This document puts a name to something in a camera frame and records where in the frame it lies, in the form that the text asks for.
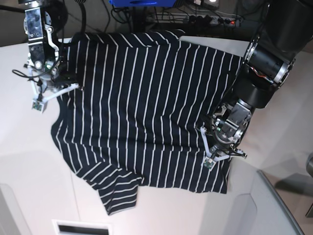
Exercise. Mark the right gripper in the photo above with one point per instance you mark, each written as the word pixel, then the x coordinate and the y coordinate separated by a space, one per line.
pixel 57 82

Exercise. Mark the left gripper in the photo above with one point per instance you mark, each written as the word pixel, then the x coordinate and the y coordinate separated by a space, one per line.
pixel 216 148

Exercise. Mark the navy white striped t-shirt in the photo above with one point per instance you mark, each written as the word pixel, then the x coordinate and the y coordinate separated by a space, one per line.
pixel 137 120

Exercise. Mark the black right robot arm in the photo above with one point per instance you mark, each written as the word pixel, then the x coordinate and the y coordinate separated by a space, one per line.
pixel 46 61

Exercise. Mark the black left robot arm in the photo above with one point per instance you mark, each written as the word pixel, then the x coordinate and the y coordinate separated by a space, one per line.
pixel 286 29

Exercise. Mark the black round stand base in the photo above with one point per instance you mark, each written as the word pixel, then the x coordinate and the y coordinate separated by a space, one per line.
pixel 58 14

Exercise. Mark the blue box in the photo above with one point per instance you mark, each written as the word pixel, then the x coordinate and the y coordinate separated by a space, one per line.
pixel 144 3

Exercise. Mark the white power strip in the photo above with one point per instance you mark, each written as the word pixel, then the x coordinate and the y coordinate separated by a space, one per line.
pixel 213 20

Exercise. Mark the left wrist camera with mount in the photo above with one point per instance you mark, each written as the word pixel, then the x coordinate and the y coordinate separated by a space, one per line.
pixel 210 162

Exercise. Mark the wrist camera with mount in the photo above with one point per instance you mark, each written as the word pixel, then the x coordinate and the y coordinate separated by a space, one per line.
pixel 210 162
pixel 40 101

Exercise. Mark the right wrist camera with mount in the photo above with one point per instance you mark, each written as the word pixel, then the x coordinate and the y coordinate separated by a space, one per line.
pixel 40 101

